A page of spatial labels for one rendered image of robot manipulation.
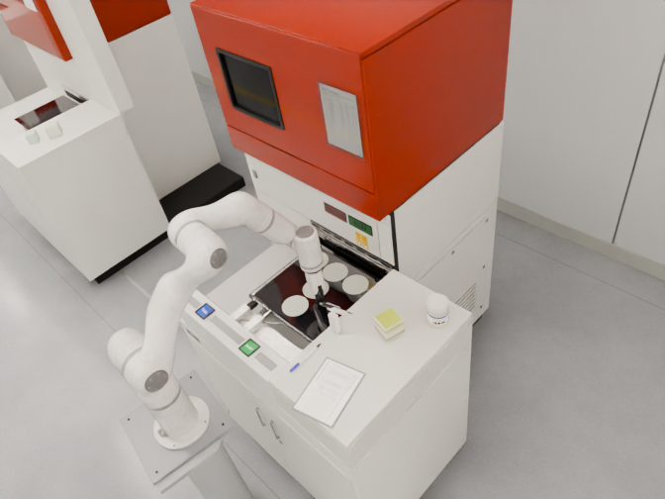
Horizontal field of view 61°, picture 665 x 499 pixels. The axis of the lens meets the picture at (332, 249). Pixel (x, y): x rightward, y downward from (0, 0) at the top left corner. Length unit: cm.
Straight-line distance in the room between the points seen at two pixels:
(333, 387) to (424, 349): 31
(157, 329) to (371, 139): 82
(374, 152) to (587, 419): 172
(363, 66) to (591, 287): 220
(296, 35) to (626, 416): 219
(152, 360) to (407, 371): 76
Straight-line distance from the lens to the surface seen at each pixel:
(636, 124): 310
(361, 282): 215
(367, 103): 164
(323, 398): 179
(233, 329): 204
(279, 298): 216
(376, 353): 186
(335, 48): 164
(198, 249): 155
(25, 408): 357
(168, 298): 163
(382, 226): 199
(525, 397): 293
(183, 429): 197
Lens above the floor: 248
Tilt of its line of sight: 43 degrees down
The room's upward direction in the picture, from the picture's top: 11 degrees counter-clockwise
